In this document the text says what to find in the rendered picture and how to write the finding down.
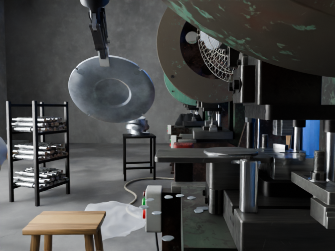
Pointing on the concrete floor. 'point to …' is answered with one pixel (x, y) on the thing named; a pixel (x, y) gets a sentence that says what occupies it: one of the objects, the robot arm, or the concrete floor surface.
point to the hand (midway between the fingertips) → (103, 55)
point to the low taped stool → (66, 228)
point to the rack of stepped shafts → (38, 150)
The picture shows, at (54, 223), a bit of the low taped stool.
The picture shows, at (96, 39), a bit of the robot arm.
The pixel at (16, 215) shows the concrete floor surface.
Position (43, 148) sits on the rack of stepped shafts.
